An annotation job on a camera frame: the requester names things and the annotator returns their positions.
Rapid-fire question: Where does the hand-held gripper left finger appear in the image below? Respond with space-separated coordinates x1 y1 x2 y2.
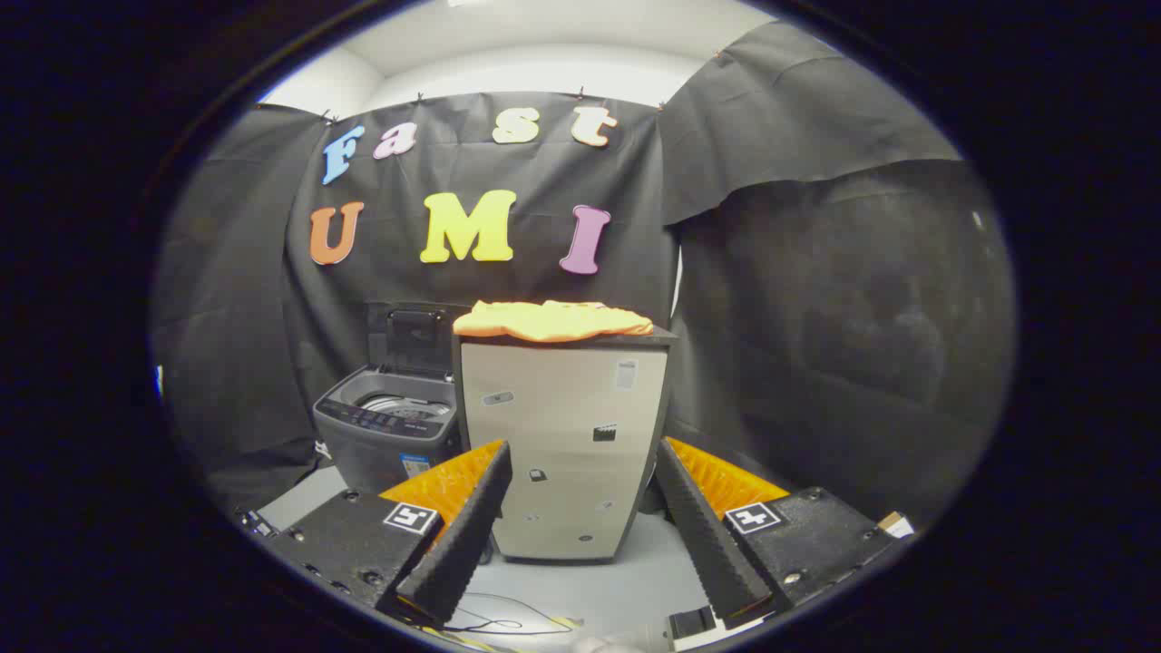
268 440 514 629

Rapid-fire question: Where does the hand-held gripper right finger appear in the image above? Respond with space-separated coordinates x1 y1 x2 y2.
655 437 899 631

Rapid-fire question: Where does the grey washing machine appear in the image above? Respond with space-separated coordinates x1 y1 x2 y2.
313 365 463 495

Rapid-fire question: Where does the orange collared shirt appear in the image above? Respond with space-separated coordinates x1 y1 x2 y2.
452 299 655 344

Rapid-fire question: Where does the beige cabinet with dark top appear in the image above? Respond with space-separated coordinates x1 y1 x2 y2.
452 328 679 565

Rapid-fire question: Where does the black backdrop cloth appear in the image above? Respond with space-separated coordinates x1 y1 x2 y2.
150 20 1017 536

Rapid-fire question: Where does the thin black cable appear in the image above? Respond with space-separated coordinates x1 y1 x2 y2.
443 593 581 636

